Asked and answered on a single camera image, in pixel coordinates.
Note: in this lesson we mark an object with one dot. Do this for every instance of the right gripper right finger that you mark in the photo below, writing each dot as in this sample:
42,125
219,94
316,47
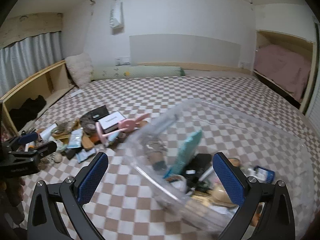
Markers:
277,219

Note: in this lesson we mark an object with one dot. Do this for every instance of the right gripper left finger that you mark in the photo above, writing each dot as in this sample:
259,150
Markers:
44,218

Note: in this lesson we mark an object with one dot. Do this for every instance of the blue face mask packet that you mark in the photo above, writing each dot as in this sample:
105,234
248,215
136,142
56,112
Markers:
75,140

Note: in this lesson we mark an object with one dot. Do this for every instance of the white cylinder tube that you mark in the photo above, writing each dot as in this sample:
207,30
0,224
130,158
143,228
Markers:
46,134

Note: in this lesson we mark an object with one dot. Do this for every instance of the beige smooth stone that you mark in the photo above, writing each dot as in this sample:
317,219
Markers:
58,158

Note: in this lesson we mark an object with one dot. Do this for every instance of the black clothing on shelf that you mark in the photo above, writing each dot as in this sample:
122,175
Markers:
27,112

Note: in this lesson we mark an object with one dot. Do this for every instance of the wooden bedside shelf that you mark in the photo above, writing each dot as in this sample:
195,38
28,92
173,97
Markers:
52,83

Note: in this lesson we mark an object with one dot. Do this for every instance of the black flat box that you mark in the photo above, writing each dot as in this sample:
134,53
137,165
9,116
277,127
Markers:
98,113

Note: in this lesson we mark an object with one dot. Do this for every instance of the grey curtain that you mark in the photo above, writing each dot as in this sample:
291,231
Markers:
28,56

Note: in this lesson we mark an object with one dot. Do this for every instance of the white Chanel box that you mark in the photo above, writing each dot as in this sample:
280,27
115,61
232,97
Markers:
110,122

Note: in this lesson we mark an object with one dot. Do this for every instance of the white fluffy pillow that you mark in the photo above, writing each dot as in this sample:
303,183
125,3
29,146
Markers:
80,68

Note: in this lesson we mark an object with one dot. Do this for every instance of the teal box in bin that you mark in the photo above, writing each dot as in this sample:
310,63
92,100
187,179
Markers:
185,153

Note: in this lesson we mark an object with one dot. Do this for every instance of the pink bunny phone stand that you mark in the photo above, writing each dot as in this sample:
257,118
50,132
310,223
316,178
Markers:
126,126

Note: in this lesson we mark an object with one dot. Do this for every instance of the green bolster pillow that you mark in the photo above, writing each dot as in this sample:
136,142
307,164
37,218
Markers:
134,72

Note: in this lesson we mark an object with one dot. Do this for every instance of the clear plastic storage bin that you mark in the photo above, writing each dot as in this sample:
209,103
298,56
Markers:
257,148

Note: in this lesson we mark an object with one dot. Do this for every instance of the cardboard tube with twine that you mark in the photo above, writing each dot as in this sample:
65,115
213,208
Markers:
155,151

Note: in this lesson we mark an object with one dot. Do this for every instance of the pink blanket in alcove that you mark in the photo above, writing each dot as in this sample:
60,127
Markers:
286,68

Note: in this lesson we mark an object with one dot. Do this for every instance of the hanging white paper bag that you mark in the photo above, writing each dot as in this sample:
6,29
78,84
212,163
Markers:
116,15

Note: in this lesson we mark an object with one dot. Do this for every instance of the grey headboard panel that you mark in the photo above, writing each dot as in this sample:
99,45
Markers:
178,48

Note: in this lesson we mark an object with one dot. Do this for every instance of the wall power socket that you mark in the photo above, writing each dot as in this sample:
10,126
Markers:
122,61

